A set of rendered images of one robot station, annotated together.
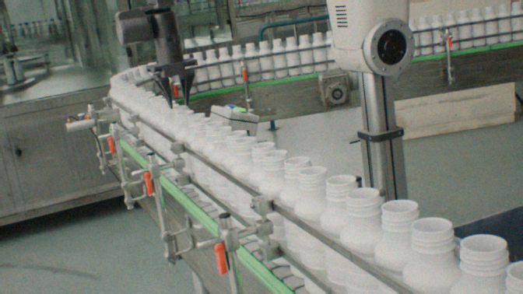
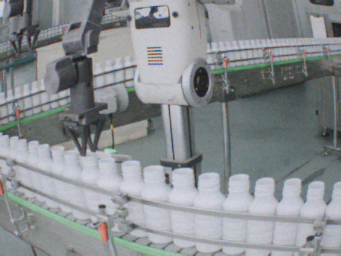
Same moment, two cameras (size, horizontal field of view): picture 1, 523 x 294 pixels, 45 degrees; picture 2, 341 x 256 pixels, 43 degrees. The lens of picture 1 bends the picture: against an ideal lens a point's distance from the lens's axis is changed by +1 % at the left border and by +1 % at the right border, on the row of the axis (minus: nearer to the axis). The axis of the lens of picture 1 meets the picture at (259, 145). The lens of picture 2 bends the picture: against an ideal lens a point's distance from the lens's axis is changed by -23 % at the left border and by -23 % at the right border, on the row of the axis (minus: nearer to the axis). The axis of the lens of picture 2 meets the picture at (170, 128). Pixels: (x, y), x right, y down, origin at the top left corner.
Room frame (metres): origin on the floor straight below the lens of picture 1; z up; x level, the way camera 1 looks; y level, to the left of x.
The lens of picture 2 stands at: (0.38, 0.58, 1.49)
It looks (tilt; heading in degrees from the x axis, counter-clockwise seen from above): 15 degrees down; 327
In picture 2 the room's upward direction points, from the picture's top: 5 degrees counter-clockwise
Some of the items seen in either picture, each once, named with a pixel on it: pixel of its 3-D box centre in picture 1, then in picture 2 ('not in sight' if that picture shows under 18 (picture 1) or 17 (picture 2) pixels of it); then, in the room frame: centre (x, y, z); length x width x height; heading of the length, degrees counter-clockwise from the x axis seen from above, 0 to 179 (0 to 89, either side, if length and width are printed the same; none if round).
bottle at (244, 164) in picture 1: (252, 187); (262, 220); (0.98, 0.02, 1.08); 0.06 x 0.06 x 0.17
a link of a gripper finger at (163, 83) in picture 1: (173, 86); (84, 133); (1.37, 0.17, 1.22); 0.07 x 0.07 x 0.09; 20
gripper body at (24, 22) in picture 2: not in sight; (24, 22); (1.84, 0.18, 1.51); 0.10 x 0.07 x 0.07; 111
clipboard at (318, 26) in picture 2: not in sight; (318, 28); (3.33, -3.26, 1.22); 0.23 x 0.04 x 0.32; 2
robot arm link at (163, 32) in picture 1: (162, 26); (78, 72); (1.37, 0.17, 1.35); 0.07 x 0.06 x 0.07; 111
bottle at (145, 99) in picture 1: (154, 125); (26, 168); (1.65, 0.27, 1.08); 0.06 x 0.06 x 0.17
